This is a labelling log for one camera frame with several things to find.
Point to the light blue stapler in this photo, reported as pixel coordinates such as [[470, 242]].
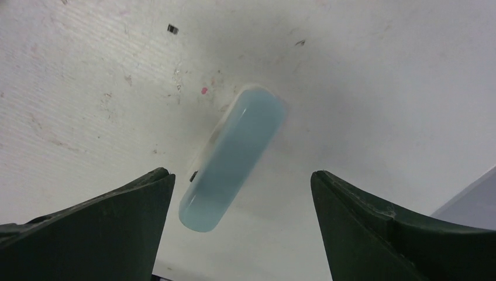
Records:
[[231, 154]]

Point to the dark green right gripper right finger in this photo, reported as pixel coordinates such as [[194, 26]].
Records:
[[369, 238]]

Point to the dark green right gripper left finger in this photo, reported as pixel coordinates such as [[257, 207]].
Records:
[[114, 236]]

